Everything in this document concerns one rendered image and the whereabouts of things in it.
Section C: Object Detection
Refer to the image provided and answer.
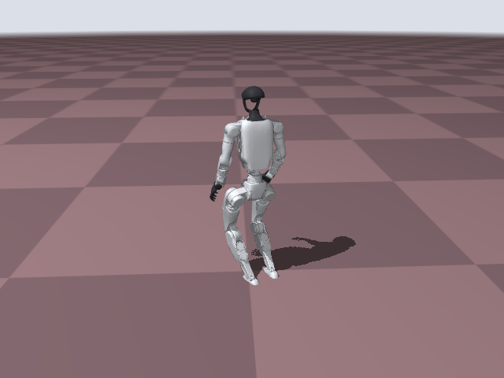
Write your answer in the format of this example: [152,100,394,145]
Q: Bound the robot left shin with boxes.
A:
[225,231,255,281]

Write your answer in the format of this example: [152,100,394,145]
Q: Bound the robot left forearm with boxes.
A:
[215,155,228,188]

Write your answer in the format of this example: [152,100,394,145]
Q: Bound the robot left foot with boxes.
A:
[243,275,259,285]

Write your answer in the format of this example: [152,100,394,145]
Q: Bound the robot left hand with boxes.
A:
[209,181,222,202]

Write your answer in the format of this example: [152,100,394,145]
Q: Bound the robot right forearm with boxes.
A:
[265,157,285,179]

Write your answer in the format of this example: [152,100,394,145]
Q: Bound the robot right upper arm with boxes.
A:
[271,120,286,161]

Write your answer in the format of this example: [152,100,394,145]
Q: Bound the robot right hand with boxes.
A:
[262,170,271,183]

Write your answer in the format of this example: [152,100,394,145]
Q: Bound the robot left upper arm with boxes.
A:
[220,122,242,166]

